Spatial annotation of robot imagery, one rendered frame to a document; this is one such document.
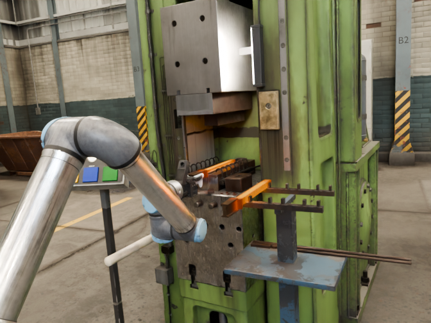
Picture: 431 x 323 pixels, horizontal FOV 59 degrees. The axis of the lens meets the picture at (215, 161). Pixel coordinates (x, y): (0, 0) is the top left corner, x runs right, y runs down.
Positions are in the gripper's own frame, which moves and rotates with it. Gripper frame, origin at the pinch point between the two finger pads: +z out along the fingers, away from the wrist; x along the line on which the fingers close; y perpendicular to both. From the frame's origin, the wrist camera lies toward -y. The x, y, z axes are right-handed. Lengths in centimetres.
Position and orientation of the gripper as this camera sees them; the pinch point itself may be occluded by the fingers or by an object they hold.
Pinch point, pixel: (199, 173)
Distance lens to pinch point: 177.8
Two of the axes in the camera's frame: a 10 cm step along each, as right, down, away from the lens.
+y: 0.8, 9.8, 2.0
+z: 4.9, -2.1, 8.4
